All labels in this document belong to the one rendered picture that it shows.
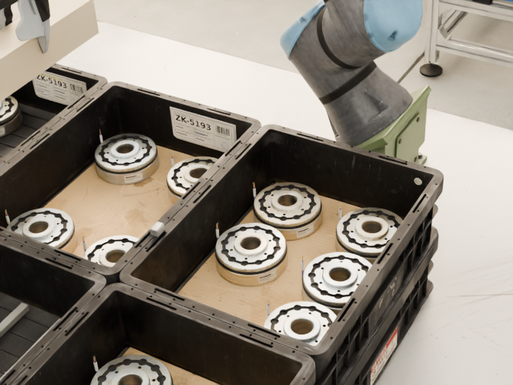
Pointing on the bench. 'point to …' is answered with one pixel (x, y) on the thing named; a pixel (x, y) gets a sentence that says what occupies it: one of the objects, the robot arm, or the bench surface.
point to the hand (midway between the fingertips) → (27, 37)
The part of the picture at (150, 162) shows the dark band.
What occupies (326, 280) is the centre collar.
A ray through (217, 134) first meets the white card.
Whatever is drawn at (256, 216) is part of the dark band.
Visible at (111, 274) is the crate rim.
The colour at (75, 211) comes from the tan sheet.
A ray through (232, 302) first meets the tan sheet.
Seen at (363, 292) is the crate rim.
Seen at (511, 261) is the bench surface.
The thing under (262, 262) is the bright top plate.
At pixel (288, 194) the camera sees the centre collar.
